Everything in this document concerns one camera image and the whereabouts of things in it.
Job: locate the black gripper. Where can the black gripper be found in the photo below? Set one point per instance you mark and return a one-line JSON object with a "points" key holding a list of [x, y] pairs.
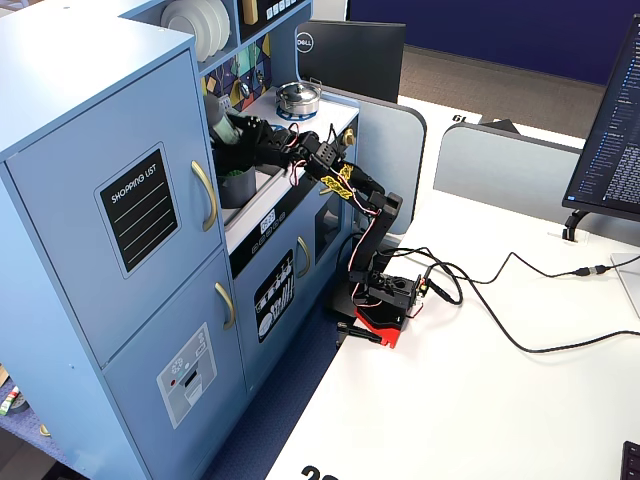
{"points": [[253, 134]]}

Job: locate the red robot base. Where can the red robot base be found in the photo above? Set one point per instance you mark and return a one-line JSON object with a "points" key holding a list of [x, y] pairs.
{"points": [[380, 325]]}

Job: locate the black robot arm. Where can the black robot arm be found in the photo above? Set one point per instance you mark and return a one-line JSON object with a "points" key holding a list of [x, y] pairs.
{"points": [[380, 220]]}

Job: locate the green peas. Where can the green peas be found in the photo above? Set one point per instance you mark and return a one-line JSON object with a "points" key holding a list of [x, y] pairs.
{"points": [[236, 173]]}

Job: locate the steel slotted spatula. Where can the steel slotted spatula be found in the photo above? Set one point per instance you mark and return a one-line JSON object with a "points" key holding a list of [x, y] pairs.
{"points": [[226, 102]]}

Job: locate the steel ladle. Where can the steel ladle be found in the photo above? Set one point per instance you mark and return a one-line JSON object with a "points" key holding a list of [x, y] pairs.
{"points": [[243, 89]]}

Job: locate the gray pot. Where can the gray pot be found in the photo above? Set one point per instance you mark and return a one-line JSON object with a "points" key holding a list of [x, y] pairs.
{"points": [[240, 192]]}

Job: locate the steel spoon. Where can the steel spoon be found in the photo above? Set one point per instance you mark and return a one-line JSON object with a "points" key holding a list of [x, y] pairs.
{"points": [[260, 75]]}

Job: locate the steel pot with lid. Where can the steel pot with lid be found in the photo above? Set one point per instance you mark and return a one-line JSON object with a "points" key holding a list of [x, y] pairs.
{"points": [[297, 97]]}

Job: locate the gray sink basin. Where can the gray sink basin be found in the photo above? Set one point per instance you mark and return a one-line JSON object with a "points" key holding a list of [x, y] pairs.
{"points": [[240, 215]]}

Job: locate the gold stove knob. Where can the gold stove knob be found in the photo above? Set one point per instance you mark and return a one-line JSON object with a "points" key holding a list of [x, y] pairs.
{"points": [[348, 136]]}

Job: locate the white plate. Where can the white plate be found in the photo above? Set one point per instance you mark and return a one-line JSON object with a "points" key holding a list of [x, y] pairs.
{"points": [[180, 25], [209, 25], [224, 22]]}

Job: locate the black Dell monitor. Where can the black Dell monitor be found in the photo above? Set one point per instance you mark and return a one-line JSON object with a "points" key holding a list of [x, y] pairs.
{"points": [[360, 55]]}

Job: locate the large gray desk divider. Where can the large gray desk divider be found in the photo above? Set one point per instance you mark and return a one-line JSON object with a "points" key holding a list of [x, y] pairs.
{"points": [[395, 150]]}

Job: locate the blue toy kitchen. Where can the blue toy kitchen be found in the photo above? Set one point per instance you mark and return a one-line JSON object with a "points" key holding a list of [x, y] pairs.
{"points": [[75, 150]]}

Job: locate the black table clamp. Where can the black table clamp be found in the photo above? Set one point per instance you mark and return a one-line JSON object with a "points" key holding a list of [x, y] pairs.
{"points": [[357, 332]]}

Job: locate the low gray desk divider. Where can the low gray desk divider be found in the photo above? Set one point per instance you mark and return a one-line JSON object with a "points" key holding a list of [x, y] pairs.
{"points": [[500, 170]]}

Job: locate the black monitor stand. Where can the black monitor stand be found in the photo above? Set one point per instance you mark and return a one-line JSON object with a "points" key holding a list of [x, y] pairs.
{"points": [[575, 220]]}

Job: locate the green and white box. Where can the green and white box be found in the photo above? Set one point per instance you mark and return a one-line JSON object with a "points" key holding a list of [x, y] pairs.
{"points": [[6, 404]]}

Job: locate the monitor showing code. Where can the monitor showing code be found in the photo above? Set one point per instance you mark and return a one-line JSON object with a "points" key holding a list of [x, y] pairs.
{"points": [[615, 125]]}

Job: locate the black keyboard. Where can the black keyboard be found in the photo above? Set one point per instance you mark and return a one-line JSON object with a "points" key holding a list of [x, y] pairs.
{"points": [[632, 462]]}

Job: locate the gray monitor base plate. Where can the gray monitor base plate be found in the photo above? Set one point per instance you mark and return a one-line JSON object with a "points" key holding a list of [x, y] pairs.
{"points": [[630, 280]]}

